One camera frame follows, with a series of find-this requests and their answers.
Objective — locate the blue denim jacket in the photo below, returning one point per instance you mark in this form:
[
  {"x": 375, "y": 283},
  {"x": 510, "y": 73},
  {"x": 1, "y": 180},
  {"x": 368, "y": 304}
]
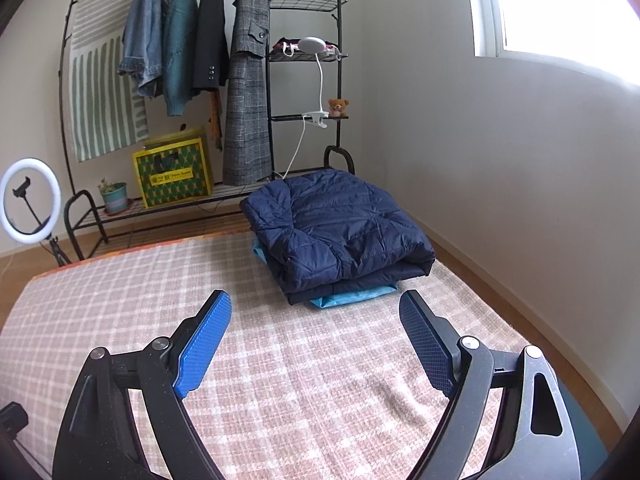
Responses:
[{"x": 145, "y": 35}]

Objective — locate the yellow green patterned box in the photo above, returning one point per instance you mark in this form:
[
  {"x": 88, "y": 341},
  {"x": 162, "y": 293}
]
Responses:
[{"x": 172, "y": 175}]

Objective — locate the brown teddy bear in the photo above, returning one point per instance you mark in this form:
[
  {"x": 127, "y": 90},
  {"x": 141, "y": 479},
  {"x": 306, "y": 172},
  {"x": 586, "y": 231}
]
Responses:
[{"x": 338, "y": 108}]

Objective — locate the brown hanging scarf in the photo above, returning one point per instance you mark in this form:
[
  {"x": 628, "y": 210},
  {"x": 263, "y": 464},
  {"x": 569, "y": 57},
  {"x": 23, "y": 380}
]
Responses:
[{"x": 216, "y": 125}]

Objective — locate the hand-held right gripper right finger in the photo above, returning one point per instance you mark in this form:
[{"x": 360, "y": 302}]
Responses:
[{"x": 425, "y": 345}]

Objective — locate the black blazer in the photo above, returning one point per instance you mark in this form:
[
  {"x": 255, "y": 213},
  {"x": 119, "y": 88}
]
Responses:
[{"x": 210, "y": 35}]

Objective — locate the green striped white cloth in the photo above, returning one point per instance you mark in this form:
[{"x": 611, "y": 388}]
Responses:
[{"x": 100, "y": 110}]

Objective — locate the grey plaid coat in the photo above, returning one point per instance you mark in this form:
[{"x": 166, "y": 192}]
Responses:
[{"x": 247, "y": 125}]

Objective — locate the light blue jacket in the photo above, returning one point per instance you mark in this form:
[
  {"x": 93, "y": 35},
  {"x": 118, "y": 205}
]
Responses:
[{"x": 345, "y": 299}]

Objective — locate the navy puffer jacket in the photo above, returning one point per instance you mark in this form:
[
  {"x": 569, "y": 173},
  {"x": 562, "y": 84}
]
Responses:
[{"x": 340, "y": 225}]

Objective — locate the potted plant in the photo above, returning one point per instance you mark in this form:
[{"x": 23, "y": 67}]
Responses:
[{"x": 114, "y": 200}]

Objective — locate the white clip lamp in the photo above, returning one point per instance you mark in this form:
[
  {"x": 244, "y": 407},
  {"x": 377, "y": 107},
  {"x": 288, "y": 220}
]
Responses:
[{"x": 311, "y": 45}]

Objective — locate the black metal clothes rack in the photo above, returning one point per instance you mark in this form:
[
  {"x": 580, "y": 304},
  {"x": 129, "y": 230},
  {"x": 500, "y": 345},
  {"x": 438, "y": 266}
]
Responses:
[{"x": 339, "y": 148}]

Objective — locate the pink folded clothes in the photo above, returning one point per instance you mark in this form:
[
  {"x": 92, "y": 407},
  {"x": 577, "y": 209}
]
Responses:
[{"x": 282, "y": 45}]

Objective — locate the teal knit sweater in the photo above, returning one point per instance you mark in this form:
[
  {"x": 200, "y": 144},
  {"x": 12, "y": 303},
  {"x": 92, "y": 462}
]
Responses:
[{"x": 180, "y": 60}]

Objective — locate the window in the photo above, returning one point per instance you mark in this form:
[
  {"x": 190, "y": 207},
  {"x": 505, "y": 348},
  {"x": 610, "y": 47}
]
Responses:
[{"x": 560, "y": 5}]

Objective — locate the pink checked blanket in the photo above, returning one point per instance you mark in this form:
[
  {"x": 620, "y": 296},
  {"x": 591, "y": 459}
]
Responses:
[{"x": 300, "y": 385}]

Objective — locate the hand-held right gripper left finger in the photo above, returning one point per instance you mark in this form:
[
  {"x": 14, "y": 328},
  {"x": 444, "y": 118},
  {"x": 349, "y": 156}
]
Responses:
[{"x": 202, "y": 350}]

